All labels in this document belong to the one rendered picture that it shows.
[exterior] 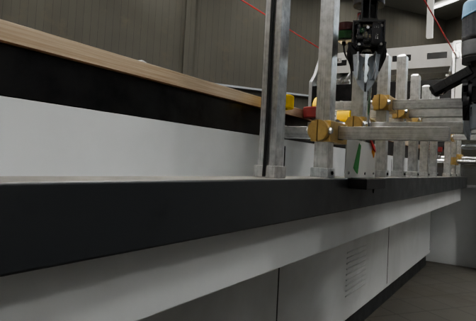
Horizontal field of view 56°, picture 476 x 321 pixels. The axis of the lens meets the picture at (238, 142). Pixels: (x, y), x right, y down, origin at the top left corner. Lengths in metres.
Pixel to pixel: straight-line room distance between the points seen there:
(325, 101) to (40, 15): 12.67
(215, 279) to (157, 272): 0.14
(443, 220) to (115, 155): 3.40
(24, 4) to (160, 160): 12.80
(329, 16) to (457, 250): 3.09
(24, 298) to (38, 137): 0.29
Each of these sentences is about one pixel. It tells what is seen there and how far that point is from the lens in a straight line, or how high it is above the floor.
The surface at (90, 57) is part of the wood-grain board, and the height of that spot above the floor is 0.88.
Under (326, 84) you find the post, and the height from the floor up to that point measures 0.92.
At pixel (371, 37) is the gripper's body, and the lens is 1.07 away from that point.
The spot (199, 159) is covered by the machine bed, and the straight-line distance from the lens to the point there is 0.98.
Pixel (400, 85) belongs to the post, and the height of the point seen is 1.05.
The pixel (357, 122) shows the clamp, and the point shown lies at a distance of 1.27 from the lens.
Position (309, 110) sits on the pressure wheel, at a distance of 1.38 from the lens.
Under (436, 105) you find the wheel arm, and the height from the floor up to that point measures 0.94.
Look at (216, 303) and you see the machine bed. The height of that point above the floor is 0.39.
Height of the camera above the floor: 0.73
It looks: 2 degrees up
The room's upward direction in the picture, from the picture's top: 3 degrees clockwise
